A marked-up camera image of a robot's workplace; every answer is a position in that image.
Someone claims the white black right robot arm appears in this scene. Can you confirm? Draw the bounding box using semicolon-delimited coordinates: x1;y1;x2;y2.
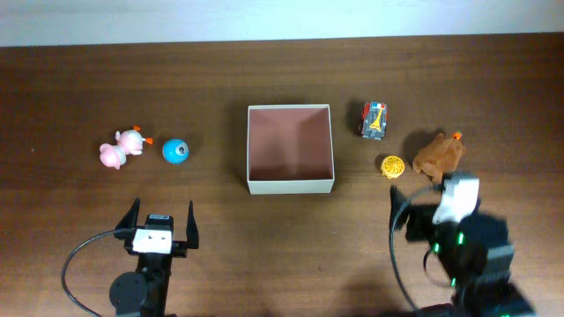
389;185;537;317

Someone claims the brown plush toy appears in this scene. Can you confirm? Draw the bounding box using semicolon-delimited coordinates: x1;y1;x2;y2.
412;131;465;183

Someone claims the pink white duck toy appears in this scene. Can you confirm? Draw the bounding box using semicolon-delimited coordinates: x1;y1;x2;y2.
100;126;153;170

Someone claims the yellow ball toy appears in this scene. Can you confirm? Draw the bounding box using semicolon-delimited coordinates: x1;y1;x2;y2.
381;155;405;179

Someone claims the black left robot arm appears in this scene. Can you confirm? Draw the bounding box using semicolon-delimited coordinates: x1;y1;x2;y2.
109;198;199;317

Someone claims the beige cardboard box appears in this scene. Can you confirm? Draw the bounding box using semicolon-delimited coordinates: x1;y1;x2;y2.
246;104;335;195

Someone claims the grey toy car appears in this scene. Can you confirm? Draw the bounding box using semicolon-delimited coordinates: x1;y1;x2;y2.
360;101;388;140

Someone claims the blue ball toy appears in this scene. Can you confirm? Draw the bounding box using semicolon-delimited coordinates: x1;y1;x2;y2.
162;139;189;164

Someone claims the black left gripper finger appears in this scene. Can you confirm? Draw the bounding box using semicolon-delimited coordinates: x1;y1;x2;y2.
186;201;199;249
115;198;140;234

